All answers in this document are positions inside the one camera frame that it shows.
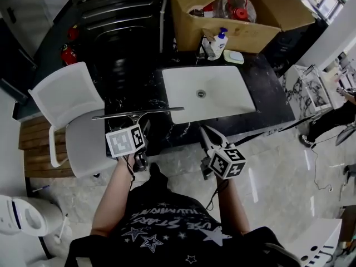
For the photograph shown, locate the chrome faucet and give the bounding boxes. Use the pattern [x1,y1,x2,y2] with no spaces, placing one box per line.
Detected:
[195,36,212,60]

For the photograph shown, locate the white marble vanity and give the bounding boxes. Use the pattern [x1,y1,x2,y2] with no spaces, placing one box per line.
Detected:
[279,63,333,122]

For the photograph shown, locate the white mesh office chair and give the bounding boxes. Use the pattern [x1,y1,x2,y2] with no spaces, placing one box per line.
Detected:
[27,61,119,179]

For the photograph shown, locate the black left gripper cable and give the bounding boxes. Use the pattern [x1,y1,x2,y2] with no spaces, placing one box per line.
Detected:
[125,153,137,184]

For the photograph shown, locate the metal squeegee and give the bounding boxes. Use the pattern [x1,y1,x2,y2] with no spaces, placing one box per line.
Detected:
[91,106,185,126]

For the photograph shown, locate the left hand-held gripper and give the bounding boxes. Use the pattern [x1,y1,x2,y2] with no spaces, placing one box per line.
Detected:
[105,118,153,174]

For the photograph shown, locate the green soap dish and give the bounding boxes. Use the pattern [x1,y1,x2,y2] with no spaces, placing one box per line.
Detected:
[222,49,245,65]

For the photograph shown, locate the white curved counter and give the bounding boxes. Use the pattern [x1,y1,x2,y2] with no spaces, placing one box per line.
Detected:
[289,218,343,267]

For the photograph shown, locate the black star print shirt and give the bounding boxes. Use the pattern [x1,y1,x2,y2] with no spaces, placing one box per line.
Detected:
[64,181,303,267]

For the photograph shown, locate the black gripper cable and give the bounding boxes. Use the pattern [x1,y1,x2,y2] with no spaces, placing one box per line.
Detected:
[205,178,229,212]
[125,153,137,184]

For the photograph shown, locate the person's black trouser legs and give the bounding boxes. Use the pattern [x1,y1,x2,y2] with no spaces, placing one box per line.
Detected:
[149,162,170,190]

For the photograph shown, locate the white toilet brush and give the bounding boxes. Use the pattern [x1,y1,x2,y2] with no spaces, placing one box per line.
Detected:
[53,212,69,245]

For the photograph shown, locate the white sink basin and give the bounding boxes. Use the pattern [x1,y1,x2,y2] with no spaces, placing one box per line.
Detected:
[161,65,257,125]

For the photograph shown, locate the wooden slat platform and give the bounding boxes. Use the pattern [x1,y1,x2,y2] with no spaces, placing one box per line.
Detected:
[18,115,76,179]

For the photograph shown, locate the large cardboard box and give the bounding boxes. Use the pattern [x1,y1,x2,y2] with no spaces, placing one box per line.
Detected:
[167,0,317,55]

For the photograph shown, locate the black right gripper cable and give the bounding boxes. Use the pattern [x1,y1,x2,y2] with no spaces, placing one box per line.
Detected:
[205,178,229,212]

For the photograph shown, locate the black ribbed cabinet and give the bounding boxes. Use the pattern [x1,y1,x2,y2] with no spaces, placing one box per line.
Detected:
[66,0,168,75]

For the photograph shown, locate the black marble table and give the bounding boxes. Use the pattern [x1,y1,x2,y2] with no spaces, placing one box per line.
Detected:
[103,51,296,157]

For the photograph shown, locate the person's left forearm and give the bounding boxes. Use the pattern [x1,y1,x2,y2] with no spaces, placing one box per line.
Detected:
[90,152,137,238]

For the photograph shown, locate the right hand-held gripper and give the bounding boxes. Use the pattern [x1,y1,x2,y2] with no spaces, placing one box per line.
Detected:
[199,125,248,181]

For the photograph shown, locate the white toilet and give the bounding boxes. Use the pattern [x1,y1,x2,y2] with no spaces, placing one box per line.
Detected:
[0,194,65,238]

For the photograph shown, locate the red lidded bottle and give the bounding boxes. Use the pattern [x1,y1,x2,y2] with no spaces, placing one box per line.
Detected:
[226,0,250,21]

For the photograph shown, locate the white pump soap bottle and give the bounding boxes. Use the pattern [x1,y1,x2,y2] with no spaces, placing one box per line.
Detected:
[206,27,229,61]

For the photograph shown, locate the red fire extinguisher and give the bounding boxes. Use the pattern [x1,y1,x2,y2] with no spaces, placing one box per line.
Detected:
[60,44,77,66]
[67,24,80,42]

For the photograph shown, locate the person's right forearm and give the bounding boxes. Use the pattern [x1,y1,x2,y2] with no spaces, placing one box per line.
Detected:
[216,176,251,236]

